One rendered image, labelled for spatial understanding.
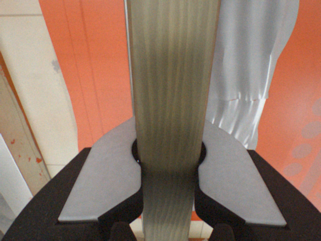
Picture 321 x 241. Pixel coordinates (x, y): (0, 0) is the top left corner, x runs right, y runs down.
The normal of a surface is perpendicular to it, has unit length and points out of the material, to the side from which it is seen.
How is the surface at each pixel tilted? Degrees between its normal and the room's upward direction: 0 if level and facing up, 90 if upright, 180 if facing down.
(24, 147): 90
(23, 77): 0
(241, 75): 34
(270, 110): 0
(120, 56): 0
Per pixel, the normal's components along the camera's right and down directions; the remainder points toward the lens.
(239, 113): -0.48, 0.37
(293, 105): -0.02, 0.47
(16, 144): 1.00, 0.01
